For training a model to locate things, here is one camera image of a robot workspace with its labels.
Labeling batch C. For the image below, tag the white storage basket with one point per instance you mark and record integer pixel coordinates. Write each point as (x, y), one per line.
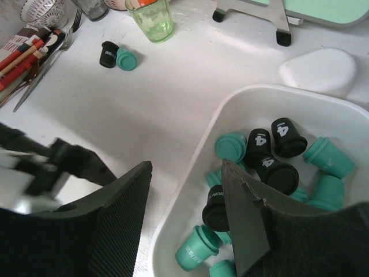
(257, 106)

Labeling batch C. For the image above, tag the white plastic scoop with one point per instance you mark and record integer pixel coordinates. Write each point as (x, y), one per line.
(328, 71)

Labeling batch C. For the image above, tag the small green glass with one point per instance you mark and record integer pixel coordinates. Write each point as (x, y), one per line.
(153, 18)

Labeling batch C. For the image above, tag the plate with fruit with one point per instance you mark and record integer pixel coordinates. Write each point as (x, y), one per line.
(118, 5)

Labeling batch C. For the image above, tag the green cutting board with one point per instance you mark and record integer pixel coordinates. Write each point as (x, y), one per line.
(284, 13)

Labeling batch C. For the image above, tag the black coffee capsule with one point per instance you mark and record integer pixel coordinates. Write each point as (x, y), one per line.
(278, 175)
(214, 214)
(288, 141)
(108, 54)
(258, 146)

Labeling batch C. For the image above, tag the copper spoon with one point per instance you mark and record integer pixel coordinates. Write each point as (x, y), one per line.
(29, 77)

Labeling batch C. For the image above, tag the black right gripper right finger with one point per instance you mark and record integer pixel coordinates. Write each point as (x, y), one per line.
(275, 235)

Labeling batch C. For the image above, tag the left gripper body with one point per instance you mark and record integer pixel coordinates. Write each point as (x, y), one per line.
(32, 175)

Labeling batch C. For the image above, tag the striped red placemat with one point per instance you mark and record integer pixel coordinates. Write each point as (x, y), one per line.
(26, 48)

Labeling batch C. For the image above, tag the teal coffee capsule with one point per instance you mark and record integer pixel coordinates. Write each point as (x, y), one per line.
(328, 193)
(300, 195)
(225, 268)
(125, 59)
(213, 178)
(329, 158)
(198, 247)
(231, 146)

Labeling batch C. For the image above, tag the grey glass cup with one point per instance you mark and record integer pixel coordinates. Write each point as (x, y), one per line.
(94, 10)

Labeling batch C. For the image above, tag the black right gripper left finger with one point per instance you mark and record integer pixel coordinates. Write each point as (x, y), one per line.
(97, 235)

